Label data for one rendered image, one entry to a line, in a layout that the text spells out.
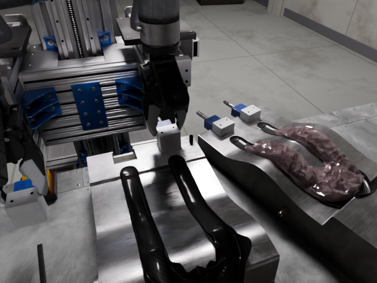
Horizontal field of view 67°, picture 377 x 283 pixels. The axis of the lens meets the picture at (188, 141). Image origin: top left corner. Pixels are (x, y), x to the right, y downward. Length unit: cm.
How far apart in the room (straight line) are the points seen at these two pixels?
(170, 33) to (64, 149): 142
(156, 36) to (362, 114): 80
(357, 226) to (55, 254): 57
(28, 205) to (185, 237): 26
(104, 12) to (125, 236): 81
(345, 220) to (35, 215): 54
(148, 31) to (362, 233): 51
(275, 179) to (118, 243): 34
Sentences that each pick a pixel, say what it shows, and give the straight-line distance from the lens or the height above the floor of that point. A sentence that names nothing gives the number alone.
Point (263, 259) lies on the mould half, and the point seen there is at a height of 93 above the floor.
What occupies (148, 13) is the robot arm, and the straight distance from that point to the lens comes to 54.
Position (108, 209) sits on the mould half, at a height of 88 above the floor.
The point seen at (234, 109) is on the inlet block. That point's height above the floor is 87.
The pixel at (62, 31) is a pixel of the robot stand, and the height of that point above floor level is 103.
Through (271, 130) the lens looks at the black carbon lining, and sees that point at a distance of 84.
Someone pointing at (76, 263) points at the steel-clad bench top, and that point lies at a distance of 64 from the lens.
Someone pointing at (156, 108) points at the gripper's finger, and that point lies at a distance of 62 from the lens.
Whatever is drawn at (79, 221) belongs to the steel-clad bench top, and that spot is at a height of 80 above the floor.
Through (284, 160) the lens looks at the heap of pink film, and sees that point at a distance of 66.
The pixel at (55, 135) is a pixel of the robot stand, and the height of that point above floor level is 72.
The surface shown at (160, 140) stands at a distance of 64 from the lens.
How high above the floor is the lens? 133
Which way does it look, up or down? 39 degrees down
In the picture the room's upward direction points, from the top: 1 degrees clockwise
